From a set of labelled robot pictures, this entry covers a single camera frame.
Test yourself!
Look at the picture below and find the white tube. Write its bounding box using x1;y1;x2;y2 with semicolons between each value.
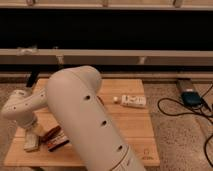
113;95;146;108

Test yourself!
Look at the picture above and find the black cable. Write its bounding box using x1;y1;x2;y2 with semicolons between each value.
157;83;213;159

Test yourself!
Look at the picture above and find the wooden table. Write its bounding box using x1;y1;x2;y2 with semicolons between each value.
4;79;160;169

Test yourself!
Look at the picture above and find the blue power adapter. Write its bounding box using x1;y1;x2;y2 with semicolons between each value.
181;92;202;107

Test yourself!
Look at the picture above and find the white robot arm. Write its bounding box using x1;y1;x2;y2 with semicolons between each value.
1;66;146;171

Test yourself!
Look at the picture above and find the brown rectangular box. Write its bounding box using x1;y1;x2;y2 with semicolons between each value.
46;133;69;152

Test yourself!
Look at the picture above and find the grey rail frame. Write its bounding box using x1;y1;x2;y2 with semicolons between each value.
0;48;213;66

